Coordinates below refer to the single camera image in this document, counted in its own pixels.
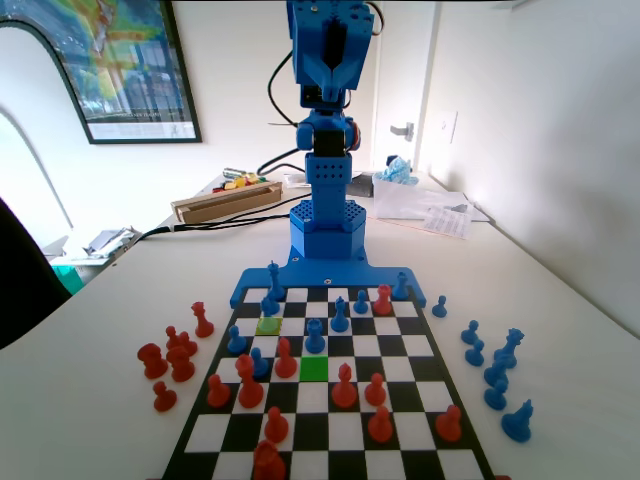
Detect blue printed base plate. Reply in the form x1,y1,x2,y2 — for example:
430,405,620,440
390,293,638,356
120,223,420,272
229,249,429,309

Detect black table cable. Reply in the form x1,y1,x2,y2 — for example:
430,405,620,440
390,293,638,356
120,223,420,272
138,208,294,241

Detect pile of papers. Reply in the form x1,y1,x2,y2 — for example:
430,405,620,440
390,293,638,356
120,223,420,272
49,224,146,266

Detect dark grey pad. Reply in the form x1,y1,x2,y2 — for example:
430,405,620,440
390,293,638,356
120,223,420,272
347,172,377,199

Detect black white chessboard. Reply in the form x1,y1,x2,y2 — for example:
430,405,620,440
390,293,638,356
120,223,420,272
162,285,496,480

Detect printed paper sheet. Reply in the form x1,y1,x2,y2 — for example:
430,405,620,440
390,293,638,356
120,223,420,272
422,207,475,241

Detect teal box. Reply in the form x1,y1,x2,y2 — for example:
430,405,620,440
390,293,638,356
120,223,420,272
52,264,87,297

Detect red chess queen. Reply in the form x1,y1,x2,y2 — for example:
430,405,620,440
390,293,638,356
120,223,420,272
237,353,265,410

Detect white papers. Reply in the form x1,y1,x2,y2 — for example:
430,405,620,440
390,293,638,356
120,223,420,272
373,177,472,222

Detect blue chess queen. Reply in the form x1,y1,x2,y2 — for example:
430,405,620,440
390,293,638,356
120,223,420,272
493,327,525,370

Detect blue chess bishop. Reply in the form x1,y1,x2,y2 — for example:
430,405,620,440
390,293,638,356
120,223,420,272
329,295,350,334
259,293,281,335

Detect blue fluffy toy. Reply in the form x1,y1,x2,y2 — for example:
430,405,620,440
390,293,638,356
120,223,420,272
374,154,419,187

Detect black chair back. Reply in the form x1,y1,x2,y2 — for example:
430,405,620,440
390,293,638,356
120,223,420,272
0,182,74,351

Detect black base cable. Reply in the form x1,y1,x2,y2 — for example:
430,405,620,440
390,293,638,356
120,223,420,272
256,147,307,175

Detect red chess bishop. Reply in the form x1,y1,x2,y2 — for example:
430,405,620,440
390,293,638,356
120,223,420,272
330,363,359,410
273,337,299,380

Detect long wooden box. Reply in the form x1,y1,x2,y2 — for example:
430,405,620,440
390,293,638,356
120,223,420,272
170,180,285,225

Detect blue chess knight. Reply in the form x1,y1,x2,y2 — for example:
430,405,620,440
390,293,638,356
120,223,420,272
501,398,534,444

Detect black framed map poster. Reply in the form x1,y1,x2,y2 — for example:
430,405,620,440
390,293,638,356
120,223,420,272
0,0,204,146

